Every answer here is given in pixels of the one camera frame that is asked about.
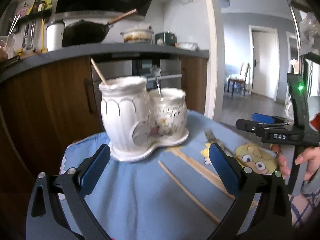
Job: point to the green small appliance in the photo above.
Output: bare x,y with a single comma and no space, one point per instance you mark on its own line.
166,39

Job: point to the silver flower-head spoon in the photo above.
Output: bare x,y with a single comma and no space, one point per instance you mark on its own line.
156,72

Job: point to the gold fork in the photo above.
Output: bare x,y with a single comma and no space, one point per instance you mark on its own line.
212,139

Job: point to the white bowl on counter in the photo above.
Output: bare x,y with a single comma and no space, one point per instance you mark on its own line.
188,46

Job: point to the white interior door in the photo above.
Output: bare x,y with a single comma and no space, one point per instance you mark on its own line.
265,61

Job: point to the yellow spatula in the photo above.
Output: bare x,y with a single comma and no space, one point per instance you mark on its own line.
43,49

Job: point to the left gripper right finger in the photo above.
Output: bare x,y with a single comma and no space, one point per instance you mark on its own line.
272,218

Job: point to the blue cartoon table cloth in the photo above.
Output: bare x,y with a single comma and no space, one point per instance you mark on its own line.
140,201

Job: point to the wooden chair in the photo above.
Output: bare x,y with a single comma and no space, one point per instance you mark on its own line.
239,79

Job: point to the stainless steel oven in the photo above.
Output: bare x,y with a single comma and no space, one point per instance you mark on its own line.
170,76

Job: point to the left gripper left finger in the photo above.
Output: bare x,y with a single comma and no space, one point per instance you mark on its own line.
45,216

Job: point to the black wall spice shelf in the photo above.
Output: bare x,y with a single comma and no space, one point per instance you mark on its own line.
41,14

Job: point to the black wok wooden handle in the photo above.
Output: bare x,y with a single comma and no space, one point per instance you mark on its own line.
88,32

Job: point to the white thermos black lid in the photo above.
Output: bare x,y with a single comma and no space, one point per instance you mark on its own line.
55,30

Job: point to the white ceramic pot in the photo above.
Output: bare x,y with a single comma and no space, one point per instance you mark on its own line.
138,35

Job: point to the wooden chopstick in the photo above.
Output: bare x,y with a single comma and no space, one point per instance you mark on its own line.
98,72
200,167
188,193
215,179

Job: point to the person right hand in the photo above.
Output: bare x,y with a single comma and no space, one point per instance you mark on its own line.
309,155

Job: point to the white ceramic double utensil holder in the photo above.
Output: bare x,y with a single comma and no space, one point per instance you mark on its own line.
138,121

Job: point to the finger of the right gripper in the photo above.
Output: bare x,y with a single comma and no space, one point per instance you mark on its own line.
258,128
268,119

